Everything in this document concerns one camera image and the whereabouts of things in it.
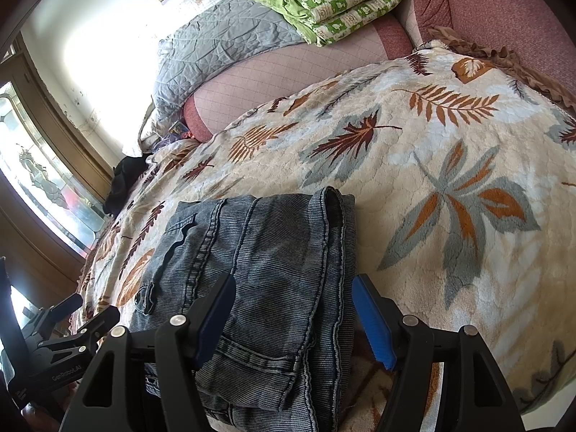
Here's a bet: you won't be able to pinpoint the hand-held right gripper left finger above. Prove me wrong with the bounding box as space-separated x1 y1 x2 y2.
69 272 238 432

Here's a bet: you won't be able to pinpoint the black cloth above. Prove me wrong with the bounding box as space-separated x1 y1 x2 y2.
103 155 151 217

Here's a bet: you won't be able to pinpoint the white pillow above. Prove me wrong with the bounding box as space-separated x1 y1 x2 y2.
123 99 160 158

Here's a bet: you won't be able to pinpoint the pink sofa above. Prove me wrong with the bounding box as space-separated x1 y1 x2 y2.
184 0 576 145

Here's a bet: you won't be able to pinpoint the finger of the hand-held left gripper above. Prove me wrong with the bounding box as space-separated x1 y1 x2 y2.
22 292 84 329
36 306 121 356

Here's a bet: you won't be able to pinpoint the blue denim pants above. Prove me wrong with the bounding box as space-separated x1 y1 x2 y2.
128 186 361 432

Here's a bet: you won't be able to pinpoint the grey quilted blanket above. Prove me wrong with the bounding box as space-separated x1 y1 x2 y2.
150 0 307 118

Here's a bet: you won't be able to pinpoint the green patterned quilt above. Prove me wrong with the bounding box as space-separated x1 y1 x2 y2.
245 0 415 48

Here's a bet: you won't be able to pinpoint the leaf print blanket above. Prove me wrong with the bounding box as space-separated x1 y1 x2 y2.
76 40 576 432

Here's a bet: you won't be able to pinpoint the wooden stained glass door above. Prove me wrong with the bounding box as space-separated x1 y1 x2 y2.
0 31 118 325

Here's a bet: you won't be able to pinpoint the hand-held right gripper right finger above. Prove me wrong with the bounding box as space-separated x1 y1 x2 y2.
351 274 527 432

